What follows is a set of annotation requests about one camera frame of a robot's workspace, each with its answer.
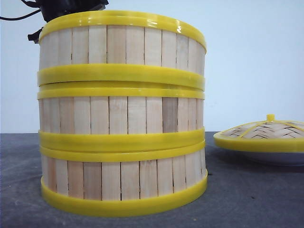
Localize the white plate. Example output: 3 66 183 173
234 151 304 166

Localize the woven bamboo steamer lid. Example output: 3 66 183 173
213 114 304 153

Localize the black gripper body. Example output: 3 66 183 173
22 0 109 22

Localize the black cable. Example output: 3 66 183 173
0 9 41 22

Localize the bamboo steamer basket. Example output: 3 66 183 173
38 10 206 99
38 81 205 161
41 149 208 217

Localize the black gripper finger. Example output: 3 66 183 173
28 28 43 44

